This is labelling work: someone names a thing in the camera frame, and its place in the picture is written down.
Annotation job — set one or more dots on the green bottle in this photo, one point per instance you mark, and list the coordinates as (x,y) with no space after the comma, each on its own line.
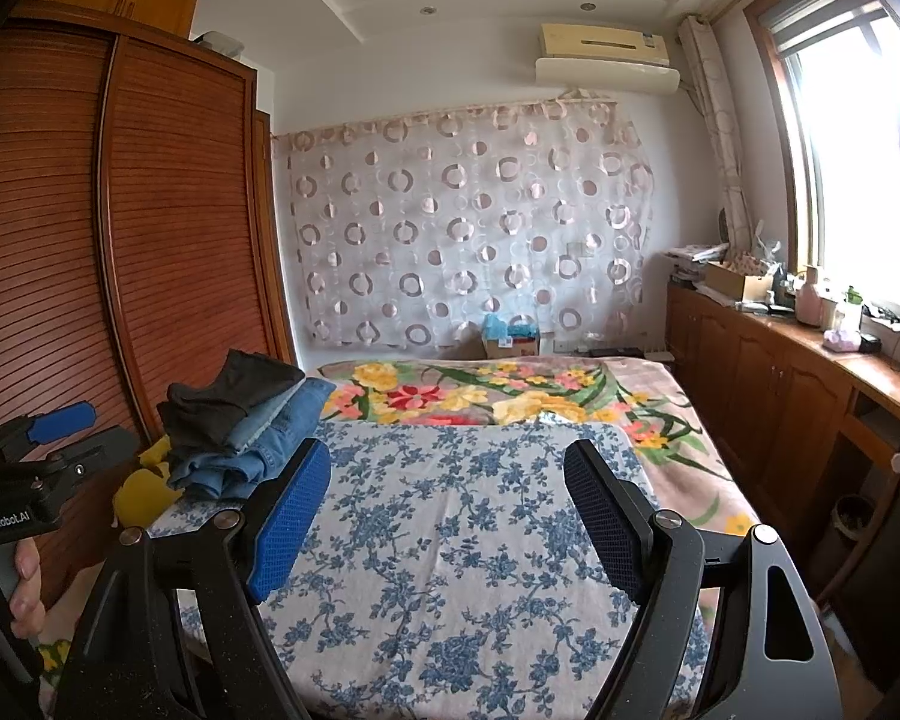
(853,296)

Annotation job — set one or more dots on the trash bin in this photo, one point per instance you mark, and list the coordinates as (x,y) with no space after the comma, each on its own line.
(853,529)

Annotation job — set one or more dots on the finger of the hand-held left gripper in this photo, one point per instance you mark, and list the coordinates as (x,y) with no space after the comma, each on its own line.
(64,421)
(94,461)

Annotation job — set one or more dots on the cardboard box with blue packs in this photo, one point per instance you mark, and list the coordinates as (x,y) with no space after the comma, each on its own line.
(511,341)

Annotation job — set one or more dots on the black pants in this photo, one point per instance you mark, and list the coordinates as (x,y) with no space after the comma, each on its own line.
(225,397)

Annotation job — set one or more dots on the window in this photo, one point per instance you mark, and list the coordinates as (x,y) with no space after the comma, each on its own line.
(862,165)

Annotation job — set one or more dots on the folded blue denim jeans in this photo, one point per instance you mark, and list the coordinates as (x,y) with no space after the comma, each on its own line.
(270,457)

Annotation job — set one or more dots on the person's left hand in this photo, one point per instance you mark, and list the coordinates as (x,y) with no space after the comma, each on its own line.
(26,585)

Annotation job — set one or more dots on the pink flower-printed blanket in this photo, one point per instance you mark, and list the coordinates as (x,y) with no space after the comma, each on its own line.
(675,420)

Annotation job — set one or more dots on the blue floral bed sheet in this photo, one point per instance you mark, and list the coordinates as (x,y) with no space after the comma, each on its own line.
(450,577)

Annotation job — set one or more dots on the yellow cloth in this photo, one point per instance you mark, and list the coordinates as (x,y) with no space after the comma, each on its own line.
(146,495)

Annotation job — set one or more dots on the black flat object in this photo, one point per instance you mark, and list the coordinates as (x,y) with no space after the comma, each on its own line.
(615,351)

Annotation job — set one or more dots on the white box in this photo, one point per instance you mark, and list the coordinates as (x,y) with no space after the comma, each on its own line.
(217,43)

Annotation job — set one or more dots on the pink white pouch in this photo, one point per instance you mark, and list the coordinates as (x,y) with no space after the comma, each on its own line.
(844,340)

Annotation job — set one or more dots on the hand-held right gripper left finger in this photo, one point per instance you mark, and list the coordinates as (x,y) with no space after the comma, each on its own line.
(292,517)

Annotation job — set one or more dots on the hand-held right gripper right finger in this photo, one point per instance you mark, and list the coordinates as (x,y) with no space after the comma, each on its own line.
(604,517)

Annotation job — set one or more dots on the wall air conditioner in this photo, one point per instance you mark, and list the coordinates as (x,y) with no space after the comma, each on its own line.
(607,56)

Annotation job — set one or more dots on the open cardboard box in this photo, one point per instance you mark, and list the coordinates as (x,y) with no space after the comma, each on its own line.
(739,283)

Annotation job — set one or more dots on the stack of papers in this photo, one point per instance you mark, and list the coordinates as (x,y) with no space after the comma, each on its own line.
(694,262)

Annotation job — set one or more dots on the wooden slatted wardrobe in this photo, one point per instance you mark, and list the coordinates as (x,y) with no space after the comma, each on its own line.
(172,240)

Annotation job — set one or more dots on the circle-patterned sheer curtain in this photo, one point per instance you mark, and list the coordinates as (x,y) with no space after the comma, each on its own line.
(465,225)

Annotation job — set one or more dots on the folded grey-blue jeans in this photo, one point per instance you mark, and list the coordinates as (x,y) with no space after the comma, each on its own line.
(270,420)

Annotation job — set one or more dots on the wooden sideboard cabinet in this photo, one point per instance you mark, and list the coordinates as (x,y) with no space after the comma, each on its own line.
(765,390)

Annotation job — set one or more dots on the gathered window curtain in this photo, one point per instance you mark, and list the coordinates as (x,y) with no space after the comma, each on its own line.
(720,135)

